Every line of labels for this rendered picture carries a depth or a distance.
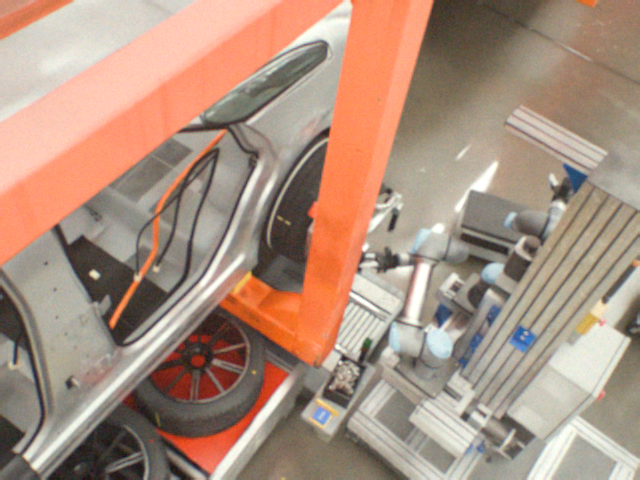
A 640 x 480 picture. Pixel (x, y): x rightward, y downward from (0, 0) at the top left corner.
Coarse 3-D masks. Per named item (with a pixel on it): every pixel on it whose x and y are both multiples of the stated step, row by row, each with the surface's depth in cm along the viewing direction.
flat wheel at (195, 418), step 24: (216, 312) 330; (216, 336) 324; (240, 336) 328; (216, 360) 316; (264, 360) 317; (144, 384) 302; (192, 384) 307; (216, 384) 309; (240, 384) 308; (144, 408) 305; (168, 408) 296; (192, 408) 298; (216, 408) 299; (240, 408) 307; (168, 432) 310; (192, 432) 306; (216, 432) 312
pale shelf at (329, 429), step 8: (368, 368) 327; (376, 368) 328; (368, 376) 324; (360, 384) 321; (320, 392) 316; (360, 392) 319; (312, 400) 313; (328, 400) 314; (352, 400) 315; (312, 408) 310; (336, 408) 312; (304, 416) 308; (312, 424) 308; (328, 424) 307; (336, 424) 307; (328, 432) 304
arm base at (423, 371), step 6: (414, 360) 287; (420, 360) 282; (414, 366) 286; (420, 366) 283; (426, 366) 280; (444, 366) 285; (414, 372) 287; (420, 372) 284; (426, 372) 282; (432, 372) 282; (438, 372) 283; (420, 378) 286; (426, 378) 284; (432, 378) 284; (438, 378) 286
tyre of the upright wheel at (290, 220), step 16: (320, 160) 311; (288, 176) 308; (304, 176) 307; (320, 176) 306; (288, 192) 308; (304, 192) 305; (272, 208) 312; (288, 208) 308; (304, 208) 305; (272, 224) 315; (288, 224) 310; (304, 224) 309; (272, 240) 324; (288, 240) 315; (288, 256) 327
